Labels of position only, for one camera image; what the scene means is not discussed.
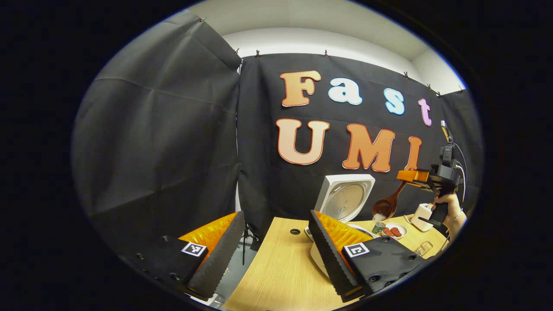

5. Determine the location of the white round plate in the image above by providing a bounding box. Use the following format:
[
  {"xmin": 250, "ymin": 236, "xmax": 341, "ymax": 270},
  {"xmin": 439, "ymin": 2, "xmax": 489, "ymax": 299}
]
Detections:
[{"xmin": 380, "ymin": 222, "xmax": 408, "ymax": 241}]

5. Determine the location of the black backdrop cloth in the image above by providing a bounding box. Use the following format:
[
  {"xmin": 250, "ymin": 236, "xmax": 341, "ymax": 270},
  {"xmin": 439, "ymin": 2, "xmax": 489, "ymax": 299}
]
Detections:
[{"xmin": 71, "ymin": 10, "xmax": 483, "ymax": 255}]

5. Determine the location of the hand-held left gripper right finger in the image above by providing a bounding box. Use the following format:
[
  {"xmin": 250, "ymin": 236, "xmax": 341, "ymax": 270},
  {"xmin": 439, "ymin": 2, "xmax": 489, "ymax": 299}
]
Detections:
[{"xmin": 309, "ymin": 210, "xmax": 429, "ymax": 303}]

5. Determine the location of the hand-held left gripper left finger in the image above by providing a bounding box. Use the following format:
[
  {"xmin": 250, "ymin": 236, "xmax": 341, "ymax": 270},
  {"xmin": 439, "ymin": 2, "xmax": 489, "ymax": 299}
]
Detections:
[{"xmin": 119, "ymin": 211, "xmax": 246, "ymax": 302}]

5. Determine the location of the row of black cloth clips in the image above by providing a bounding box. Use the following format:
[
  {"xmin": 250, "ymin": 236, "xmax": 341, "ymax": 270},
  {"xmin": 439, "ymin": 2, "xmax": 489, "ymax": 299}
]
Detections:
[{"xmin": 200, "ymin": 17, "xmax": 464, "ymax": 98}]

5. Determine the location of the white rice cooker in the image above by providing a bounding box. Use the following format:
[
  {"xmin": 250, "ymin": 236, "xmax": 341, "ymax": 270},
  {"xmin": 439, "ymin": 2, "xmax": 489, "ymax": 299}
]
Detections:
[{"xmin": 305, "ymin": 174, "xmax": 375, "ymax": 277}]

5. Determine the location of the white toaster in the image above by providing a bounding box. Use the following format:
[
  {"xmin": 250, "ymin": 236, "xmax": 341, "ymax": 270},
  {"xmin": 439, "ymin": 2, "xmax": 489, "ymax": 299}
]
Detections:
[{"xmin": 410, "ymin": 203, "xmax": 434, "ymax": 232}]

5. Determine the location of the black tripod stand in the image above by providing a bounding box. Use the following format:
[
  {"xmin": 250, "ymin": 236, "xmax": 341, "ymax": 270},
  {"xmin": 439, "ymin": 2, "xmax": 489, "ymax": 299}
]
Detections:
[{"xmin": 239, "ymin": 222, "xmax": 261, "ymax": 267}]

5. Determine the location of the brown wooden spoon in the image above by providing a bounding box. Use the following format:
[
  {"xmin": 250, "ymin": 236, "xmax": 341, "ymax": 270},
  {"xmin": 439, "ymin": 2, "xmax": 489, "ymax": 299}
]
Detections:
[{"xmin": 372, "ymin": 181, "xmax": 407, "ymax": 221}]

